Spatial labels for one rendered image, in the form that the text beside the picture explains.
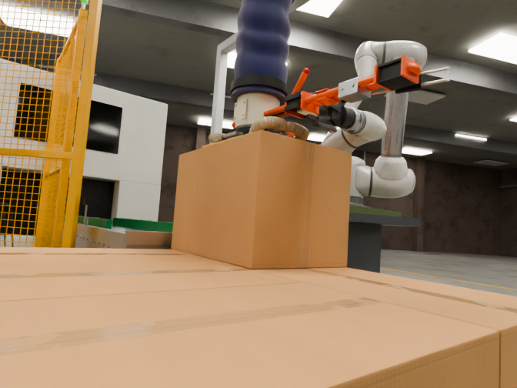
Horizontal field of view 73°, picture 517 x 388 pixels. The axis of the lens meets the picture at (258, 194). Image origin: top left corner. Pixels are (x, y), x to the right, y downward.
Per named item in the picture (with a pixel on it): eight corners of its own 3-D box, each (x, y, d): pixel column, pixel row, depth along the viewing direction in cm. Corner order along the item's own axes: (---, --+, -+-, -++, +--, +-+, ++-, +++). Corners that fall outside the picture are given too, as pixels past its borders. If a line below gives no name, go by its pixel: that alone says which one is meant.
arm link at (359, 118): (365, 132, 129) (355, 128, 126) (345, 135, 137) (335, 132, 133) (366, 108, 130) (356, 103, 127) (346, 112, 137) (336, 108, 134)
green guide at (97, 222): (52, 222, 329) (54, 213, 330) (65, 223, 335) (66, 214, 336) (91, 233, 202) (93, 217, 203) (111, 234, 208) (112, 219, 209)
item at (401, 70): (373, 83, 92) (374, 65, 92) (389, 91, 96) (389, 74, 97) (403, 74, 85) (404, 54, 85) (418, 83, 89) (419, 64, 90)
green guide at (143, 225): (112, 225, 361) (113, 216, 362) (122, 226, 368) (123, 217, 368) (178, 236, 234) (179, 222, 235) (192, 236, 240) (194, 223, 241)
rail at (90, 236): (46, 239, 326) (48, 218, 327) (53, 239, 329) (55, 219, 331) (118, 281, 142) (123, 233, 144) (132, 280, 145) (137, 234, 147)
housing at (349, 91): (336, 98, 102) (337, 82, 103) (351, 104, 106) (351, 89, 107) (356, 91, 97) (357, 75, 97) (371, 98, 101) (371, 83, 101)
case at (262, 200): (170, 249, 147) (178, 154, 151) (249, 249, 170) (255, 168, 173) (251, 269, 98) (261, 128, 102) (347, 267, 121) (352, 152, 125)
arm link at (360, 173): (332, 199, 195) (335, 160, 198) (366, 202, 191) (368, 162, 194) (332, 194, 179) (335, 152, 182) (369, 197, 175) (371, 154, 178)
